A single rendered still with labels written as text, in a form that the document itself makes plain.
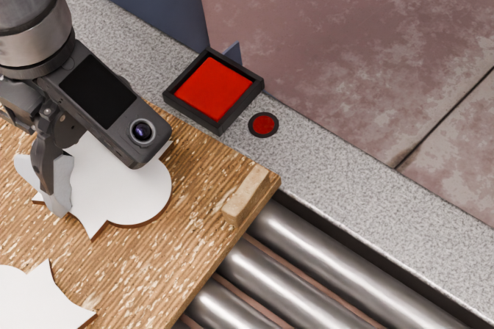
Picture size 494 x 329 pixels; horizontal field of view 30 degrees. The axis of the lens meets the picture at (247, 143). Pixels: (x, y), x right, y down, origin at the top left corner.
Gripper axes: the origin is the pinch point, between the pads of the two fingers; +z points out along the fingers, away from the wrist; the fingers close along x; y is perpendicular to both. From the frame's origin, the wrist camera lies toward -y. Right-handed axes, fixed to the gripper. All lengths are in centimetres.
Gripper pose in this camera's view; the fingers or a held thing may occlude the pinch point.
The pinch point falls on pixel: (104, 172)
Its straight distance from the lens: 90.4
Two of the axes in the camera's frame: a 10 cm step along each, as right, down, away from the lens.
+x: -5.8, 7.2, -3.8
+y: -8.1, -4.5, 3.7
